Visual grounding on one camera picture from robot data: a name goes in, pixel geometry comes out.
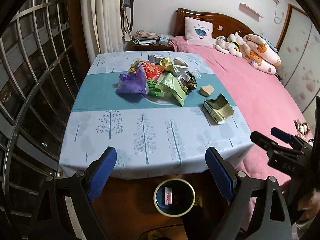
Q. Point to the green snack bag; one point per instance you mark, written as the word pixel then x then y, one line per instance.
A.
pixel 170 84

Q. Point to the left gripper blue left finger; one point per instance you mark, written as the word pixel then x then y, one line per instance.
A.
pixel 99 171

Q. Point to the metal window grille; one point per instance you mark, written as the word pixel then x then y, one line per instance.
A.
pixel 40 78

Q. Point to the pink embroidered pillow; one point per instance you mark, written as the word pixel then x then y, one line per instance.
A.
pixel 198 33

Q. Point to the right hand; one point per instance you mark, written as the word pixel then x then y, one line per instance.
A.
pixel 309 205

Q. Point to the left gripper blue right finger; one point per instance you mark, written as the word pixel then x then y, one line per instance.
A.
pixel 222 172

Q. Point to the white plush toy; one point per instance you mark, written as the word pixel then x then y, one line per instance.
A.
pixel 224 46

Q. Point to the floral wardrobe door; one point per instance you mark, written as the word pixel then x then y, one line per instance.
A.
pixel 298 49

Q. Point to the lower pink wall shelf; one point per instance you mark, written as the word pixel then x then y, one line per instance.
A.
pixel 251 9

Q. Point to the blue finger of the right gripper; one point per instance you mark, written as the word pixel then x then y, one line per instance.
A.
pixel 263 142
pixel 283 136

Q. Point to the wooden headboard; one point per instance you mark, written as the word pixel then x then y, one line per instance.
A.
pixel 223 25

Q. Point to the round dark trash bin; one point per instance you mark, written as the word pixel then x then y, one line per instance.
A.
pixel 183 197

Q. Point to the purple plastic bag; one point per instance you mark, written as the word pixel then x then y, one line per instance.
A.
pixel 133 82

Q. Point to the wooden coat rack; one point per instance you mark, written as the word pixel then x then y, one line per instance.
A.
pixel 126 15

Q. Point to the yellow wrapper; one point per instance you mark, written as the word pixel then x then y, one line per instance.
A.
pixel 166 64

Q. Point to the silver foil wrapper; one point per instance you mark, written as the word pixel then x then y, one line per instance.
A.
pixel 179 66

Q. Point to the stack of books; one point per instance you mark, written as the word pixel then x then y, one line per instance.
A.
pixel 142 37

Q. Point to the pink bed blanket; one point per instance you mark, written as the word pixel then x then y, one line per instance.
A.
pixel 261 98

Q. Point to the tissue box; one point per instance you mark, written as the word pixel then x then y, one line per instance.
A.
pixel 164 39

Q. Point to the bee plush toy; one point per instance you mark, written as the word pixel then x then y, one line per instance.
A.
pixel 235 42

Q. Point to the torn olive paper box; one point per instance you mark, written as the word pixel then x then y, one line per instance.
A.
pixel 219 109

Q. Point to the clear plastic cup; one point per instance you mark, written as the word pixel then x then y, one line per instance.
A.
pixel 197 73

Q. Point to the dark green wrapper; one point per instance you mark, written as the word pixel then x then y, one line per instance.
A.
pixel 154 90

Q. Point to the rolled cartoon print quilt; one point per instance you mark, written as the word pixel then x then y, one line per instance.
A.
pixel 259 54

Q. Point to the tree print tablecloth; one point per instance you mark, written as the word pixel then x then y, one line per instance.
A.
pixel 152 136

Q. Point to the cream curtain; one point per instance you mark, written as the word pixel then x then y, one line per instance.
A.
pixel 102 27

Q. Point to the black trouser legs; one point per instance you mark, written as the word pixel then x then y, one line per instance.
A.
pixel 213 217

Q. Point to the small red white box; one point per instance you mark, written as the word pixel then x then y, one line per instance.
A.
pixel 167 196

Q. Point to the red snack packet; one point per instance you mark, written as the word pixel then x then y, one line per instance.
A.
pixel 152 71

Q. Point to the dark foil bag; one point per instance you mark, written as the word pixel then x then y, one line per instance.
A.
pixel 187 82

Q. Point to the wooden nightstand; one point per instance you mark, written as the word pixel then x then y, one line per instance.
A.
pixel 154 47

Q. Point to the small toy on bed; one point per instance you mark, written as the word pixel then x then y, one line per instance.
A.
pixel 302 128

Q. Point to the tan cardboard piece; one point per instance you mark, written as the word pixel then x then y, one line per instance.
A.
pixel 206 90

